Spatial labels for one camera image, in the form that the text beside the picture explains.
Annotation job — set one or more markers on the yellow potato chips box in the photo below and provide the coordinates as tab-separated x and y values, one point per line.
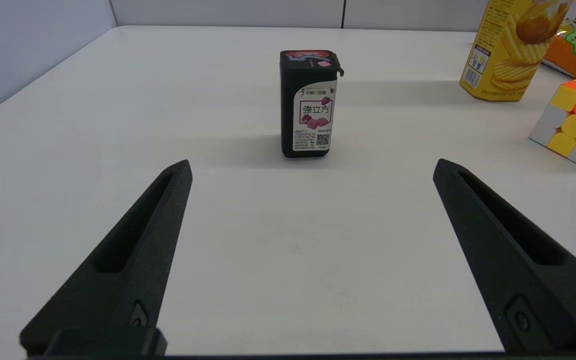
510	55

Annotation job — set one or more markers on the black strawberry gum box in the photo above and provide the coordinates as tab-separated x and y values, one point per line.
308	105

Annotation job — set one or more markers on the colourful rubiks cube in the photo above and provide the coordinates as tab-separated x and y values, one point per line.
575	125

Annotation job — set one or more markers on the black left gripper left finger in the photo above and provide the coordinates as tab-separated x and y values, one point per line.
128	260

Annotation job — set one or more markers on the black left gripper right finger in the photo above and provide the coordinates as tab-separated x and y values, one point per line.
518	260

